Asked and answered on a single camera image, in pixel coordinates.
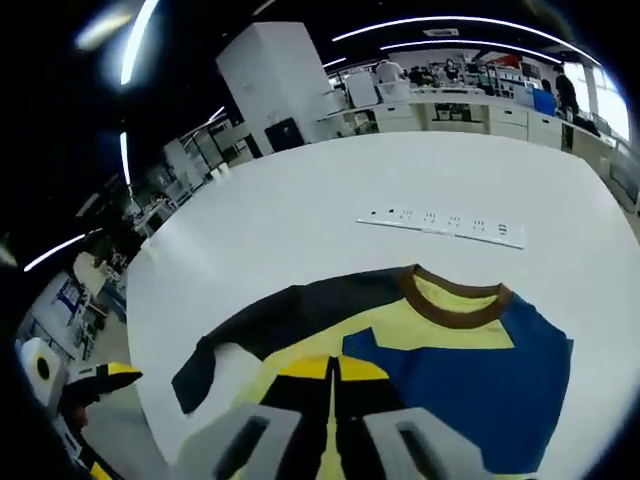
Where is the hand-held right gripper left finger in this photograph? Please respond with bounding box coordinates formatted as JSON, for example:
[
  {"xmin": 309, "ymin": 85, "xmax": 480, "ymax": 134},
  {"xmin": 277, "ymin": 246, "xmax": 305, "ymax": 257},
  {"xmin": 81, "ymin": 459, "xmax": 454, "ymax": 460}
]
[{"xmin": 172, "ymin": 353, "xmax": 337, "ymax": 480}]

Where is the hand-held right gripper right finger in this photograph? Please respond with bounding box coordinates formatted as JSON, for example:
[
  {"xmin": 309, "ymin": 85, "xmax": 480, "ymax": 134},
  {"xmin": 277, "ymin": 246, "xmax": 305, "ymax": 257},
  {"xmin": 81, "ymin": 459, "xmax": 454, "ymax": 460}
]
[{"xmin": 333, "ymin": 354, "xmax": 494, "ymax": 480}]

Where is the yellow blue black garment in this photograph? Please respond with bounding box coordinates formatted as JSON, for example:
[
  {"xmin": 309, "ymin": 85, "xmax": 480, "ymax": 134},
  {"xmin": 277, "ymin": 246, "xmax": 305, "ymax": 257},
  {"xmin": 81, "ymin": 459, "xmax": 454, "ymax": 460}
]
[{"xmin": 170, "ymin": 263, "xmax": 575, "ymax": 480}]

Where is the person's left hand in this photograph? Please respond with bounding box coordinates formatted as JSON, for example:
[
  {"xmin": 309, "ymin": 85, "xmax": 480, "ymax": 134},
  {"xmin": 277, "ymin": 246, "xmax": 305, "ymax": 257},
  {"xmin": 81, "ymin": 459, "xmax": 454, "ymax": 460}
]
[{"xmin": 67, "ymin": 397, "xmax": 94, "ymax": 439}]

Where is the white recessed power strip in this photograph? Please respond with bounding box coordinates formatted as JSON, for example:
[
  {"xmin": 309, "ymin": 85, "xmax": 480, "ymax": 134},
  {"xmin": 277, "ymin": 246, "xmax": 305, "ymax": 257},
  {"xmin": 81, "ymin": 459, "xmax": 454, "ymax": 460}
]
[{"xmin": 355, "ymin": 204, "xmax": 527, "ymax": 251}]

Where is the blue plastic bin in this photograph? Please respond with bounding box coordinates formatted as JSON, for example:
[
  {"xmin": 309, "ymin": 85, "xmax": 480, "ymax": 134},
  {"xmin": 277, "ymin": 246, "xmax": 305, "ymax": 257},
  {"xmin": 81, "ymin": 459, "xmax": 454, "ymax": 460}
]
[{"xmin": 531, "ymin": 86, "xmax": 558, "ymax": 117}]

